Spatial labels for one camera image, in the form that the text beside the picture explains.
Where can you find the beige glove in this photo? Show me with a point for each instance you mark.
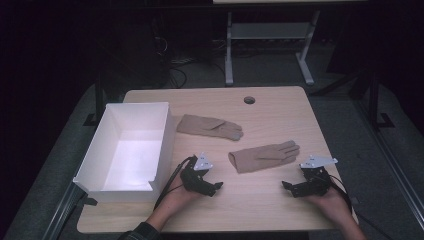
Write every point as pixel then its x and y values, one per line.
pixel 206 126
pixel 263 156

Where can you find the black metal stand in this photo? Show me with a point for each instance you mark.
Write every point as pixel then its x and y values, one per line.
pixel 375 100
pixel 99 100

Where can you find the person's right hand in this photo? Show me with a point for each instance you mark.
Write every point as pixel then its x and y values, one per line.
pixel 333 206

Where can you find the aluminium rail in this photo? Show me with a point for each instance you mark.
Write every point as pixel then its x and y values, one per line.
pixel 61 213
pixel 396 173

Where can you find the round table grommet hole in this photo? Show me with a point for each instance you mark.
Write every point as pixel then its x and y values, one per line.
pixel 249 100

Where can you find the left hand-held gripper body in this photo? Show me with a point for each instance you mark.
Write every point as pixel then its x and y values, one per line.
pixel 195 178

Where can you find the white metal desk frame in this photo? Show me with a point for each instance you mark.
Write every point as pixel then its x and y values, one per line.
pixel 266 30

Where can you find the white rectangular box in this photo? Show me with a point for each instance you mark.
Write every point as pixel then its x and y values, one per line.
pixel 133 156

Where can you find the person's left hand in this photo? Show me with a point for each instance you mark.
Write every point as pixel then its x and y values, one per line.
pixel 178 198

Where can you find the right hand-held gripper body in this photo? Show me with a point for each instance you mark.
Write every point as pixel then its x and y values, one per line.
pixel 315 185

